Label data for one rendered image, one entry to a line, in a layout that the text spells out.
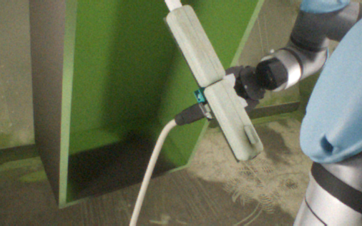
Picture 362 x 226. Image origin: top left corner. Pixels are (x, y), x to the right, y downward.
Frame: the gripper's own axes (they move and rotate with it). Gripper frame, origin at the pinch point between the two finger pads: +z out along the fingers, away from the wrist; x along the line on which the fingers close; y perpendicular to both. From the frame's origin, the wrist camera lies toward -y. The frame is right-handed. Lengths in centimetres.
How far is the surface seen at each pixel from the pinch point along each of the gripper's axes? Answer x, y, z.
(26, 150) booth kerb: 16, 162, 22
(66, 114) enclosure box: 13.2, 40.9, 17.2
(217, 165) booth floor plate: -44, 138, -79
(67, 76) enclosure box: 20.6, 29.8, 15.3
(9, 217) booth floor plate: -13, 139, 44
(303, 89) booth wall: -29, 149, -197
